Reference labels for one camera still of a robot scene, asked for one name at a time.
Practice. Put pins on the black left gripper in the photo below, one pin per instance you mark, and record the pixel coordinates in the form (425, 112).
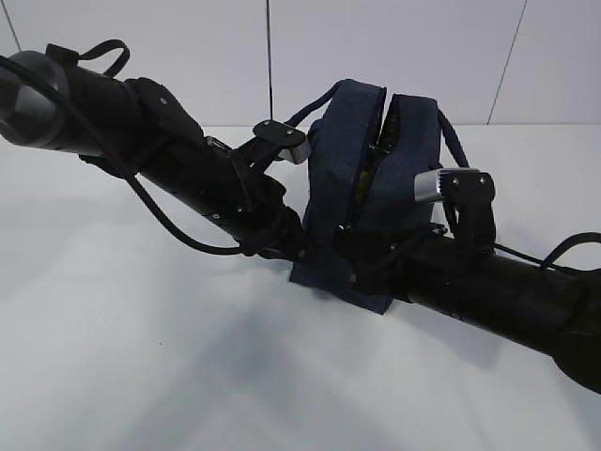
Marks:
(269, 228)

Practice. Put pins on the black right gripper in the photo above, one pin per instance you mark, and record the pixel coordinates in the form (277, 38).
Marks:
(377, 257)

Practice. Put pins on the dark blue lunch bag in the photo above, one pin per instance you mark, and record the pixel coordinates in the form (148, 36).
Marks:
(393, 137)

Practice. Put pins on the yellow lemon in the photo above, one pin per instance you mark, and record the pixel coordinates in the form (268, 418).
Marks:
(363, 187)

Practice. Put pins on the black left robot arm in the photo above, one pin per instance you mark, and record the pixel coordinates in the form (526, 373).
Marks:
(137, 131)

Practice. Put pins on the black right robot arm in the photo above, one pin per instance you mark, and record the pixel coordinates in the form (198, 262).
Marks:
(555, 312)

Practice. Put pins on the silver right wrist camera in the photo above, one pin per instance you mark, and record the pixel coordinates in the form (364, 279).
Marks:
(466, 195)

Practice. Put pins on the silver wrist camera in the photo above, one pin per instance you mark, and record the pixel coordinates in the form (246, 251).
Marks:
(466, 195)
(278, 141)

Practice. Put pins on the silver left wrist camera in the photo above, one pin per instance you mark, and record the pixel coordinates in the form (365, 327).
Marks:
(278, 141)

